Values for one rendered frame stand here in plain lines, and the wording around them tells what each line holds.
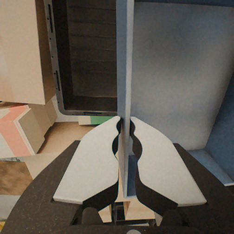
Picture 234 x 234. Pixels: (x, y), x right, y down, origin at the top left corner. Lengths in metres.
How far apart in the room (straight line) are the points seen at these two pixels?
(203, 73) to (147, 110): 0.08
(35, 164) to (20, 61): 0.32
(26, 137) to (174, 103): 0.38
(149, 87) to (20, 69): 0.35
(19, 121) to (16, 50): 0.18
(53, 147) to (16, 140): 0.11
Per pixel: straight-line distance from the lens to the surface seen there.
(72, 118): 0.63
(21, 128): 0.43
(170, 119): 0.20
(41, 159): 0.52
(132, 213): 0.90
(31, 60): 0.42
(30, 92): 0.44
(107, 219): 0.93
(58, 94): 0.34
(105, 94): 0.43
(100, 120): 0.54
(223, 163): 0.25
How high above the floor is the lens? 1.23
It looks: 61 degrees down
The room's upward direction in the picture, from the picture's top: 172 degrees clockwise
